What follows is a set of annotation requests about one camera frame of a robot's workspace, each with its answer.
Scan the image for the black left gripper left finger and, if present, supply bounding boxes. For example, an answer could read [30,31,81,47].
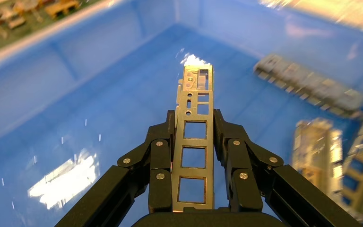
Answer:
[54,109,176,227]

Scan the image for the blue plastic bin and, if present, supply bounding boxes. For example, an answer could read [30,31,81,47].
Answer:
[0,0,363,227]

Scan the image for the dark metal channel part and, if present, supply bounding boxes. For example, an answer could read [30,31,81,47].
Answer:
[291,117,345,196]

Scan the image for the grey metal part square holes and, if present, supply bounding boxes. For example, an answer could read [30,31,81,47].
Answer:
[172,64,215,212]

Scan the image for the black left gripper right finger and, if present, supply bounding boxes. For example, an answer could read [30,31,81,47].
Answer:
[213,109,362,227]

